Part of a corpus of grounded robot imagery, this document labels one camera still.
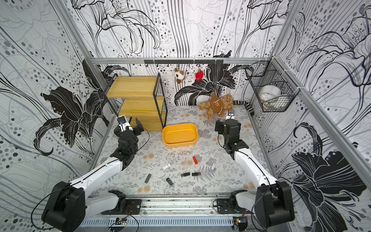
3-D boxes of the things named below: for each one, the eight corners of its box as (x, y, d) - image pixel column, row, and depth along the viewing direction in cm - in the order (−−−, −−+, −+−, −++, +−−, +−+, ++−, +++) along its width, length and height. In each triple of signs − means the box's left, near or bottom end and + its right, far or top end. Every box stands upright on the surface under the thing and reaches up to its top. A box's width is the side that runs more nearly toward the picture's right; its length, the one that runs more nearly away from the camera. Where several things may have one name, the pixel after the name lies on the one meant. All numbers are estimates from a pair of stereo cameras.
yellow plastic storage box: (162, 148, 97) (160, 143, 93) (165, 128, 108) (164, 123, 104) (198, 148, 97) (198, 143, 93) (197, 127, 108) (197, 122, 104)
